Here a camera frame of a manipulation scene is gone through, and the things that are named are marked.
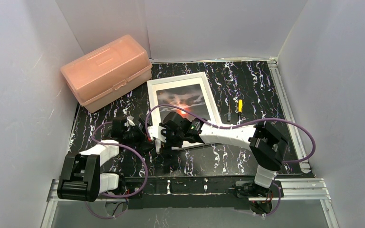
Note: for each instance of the sunset photo in frame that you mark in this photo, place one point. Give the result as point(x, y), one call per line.
point(196, 98)

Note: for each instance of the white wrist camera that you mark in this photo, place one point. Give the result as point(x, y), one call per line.
point(130, 121)
point(155, 133)

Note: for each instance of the aluminium right side rail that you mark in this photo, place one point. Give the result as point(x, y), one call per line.
point(296, 147)

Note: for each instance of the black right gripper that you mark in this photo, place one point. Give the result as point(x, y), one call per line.
point(175, 137)

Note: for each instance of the aluminium front rail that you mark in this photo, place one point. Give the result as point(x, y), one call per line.
point(291, 189)

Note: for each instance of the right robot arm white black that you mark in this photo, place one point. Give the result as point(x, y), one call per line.
point(265, 142)

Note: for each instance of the small grey pen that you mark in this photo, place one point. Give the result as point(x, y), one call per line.
point(229, 115)

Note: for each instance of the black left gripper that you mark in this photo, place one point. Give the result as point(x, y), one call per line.
point(141, 135)

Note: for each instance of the white picture frame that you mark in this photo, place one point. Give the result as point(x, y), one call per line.
point(177, 81)

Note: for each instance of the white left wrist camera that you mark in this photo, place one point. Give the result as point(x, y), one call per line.
point(130, 121)

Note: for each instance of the aluminium rail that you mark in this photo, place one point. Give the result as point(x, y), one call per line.
point(291, 189)
point(296, 147)

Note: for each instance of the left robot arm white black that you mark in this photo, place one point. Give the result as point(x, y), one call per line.
point(81, 177)

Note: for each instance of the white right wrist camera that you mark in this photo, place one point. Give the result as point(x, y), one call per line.
point(155, 133)

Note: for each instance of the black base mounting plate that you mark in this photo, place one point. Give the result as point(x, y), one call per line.
point(244, 199)

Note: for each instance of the translucent orange plastic box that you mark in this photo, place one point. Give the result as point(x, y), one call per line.
point(107, 73)

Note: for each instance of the yellow handled screwdriver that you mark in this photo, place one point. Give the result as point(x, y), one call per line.
point(240, 106)

